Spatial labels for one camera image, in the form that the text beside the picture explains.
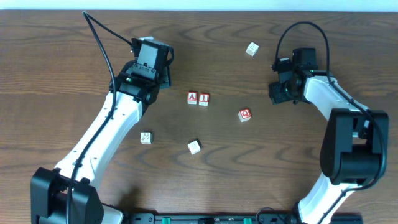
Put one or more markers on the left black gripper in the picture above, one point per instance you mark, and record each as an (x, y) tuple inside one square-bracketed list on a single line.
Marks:
[(167, 76)]

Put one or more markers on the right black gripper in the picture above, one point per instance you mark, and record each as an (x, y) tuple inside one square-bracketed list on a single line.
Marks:
[(277, 93)]

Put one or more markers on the red letter A block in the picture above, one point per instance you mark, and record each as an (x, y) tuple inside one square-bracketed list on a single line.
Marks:
[(192, 98)]

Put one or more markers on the red letter I block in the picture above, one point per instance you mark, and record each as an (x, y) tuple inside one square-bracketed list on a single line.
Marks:
[(204, 99)]

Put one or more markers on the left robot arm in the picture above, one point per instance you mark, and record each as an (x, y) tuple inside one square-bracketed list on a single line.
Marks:
[(68, 193)]

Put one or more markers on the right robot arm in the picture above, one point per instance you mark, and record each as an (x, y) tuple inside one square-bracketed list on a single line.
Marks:
[(353, 155)]

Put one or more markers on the red letter Q block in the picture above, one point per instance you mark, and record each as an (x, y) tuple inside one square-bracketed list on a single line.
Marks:
[(244, 115)]

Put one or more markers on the white block top right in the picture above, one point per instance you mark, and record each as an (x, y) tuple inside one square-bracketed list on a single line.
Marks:
[(252, 49)]

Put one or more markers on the white block picture face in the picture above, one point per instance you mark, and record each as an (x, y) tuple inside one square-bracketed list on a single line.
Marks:
[(146, 138)]

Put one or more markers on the plain white tilted block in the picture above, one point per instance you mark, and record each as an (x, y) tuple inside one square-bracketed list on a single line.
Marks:
[(194, 147)]

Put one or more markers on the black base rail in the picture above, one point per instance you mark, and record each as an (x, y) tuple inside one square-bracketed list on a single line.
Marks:
[(149, 218)]

